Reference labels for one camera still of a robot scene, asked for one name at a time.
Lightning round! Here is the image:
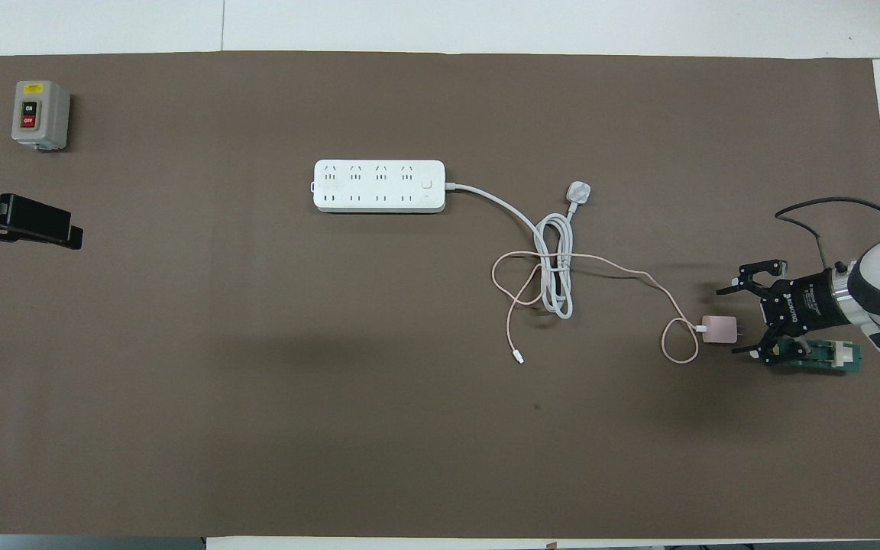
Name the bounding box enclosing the pink charger adapter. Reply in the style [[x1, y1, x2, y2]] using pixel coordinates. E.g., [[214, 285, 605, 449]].
[[701, 315, 743, 345]]

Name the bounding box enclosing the white power cord with plug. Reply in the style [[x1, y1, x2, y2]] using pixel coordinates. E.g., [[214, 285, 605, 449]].
[[445, 180, 592, 319]]

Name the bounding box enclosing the white power strip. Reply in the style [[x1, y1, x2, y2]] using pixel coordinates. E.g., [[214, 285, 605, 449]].
[[312, 159, 447, 214]]

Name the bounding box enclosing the brown table mat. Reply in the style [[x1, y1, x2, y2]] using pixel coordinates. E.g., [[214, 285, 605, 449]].
[[0, 51, 880, 538]]

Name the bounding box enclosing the pink charging cable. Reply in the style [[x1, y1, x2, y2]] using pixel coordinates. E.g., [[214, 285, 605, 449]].
[[491, 252, 708, 365]]

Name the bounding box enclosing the grey on-off switch box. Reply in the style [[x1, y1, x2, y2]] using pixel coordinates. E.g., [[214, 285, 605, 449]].
[[11, 80, 71, 151]]

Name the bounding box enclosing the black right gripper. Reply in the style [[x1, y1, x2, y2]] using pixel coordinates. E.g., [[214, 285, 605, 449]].
[[717, 260, 842, 366]]

